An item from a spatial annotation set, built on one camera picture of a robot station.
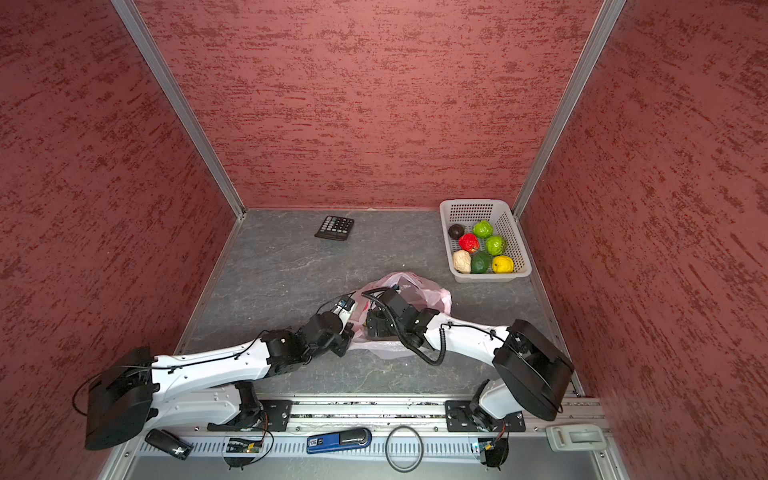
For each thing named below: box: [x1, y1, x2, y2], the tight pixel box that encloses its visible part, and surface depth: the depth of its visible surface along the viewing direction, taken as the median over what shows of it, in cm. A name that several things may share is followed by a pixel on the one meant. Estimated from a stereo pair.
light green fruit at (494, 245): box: [485, 235, 504, 256], surface depth 105 cm
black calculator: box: [314, 215, 355, 242], surface depth 116 cm
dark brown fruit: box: [448, 223, 465, 240], surface depth 109 cm
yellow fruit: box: [492, 255, 515, 274], surface depth 101 cm
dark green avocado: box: [471, 251, 491, 274], surface depth 101 cm
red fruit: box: [458, 233, 481, 253], surface depth 106 cm
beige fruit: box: [452, 249, 471, 274], surface depth 102 cm
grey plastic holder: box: [546, 424, 607, 452], surface depth 71 cm
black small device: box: [144, 428, 194, 461], surface depth 70 cm
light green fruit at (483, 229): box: [472, 220, 493, 239], surface depth 111 cm
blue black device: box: [306, 427, 372, 455], surface depth 70 cm
